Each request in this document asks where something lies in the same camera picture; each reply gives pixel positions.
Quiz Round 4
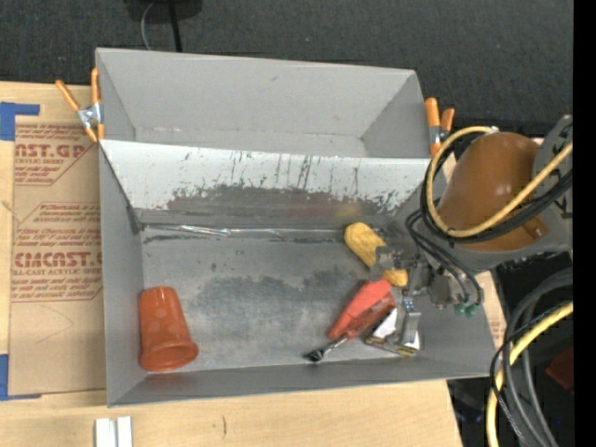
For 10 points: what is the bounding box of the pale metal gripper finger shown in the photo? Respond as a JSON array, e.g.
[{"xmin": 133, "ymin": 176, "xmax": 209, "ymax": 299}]
[
  {"xmin": 397, "ymin": 297, "xmax": 423, "ymax": 346},
  {"xmin": 369, "ymin": 245, "xmax": 413, "ymax": 281}
]

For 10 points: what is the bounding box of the yellow toy corn cob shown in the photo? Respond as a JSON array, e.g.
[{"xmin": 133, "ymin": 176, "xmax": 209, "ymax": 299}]
[{"xmin": 343, "ymin": 222, "xmax": 410, "ymax": 288}]

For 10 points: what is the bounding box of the white flat packet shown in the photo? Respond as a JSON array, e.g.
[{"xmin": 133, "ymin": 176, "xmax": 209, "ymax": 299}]
[{"xmin": 365, "ymin": 307, "xmax": 423, "ymax": 359}]

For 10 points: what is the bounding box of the grey metal bin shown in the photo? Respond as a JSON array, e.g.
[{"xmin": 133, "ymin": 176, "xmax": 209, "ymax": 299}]
[{"xmin": 94, "ymin": 47, "xmax": 498, "ymax": 408}]

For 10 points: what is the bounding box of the orange plastic cup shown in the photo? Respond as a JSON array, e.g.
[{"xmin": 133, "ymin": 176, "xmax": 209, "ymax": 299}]
[{"xmin": 137, "ymin": 285, "xmax": 200, "ymax": 373}]

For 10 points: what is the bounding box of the brown cardboard board red print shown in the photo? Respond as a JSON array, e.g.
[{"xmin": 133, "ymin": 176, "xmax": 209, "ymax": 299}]
[{"xmin": 7, "ymin": 81, "xmax": 108, "ymax": 398}]

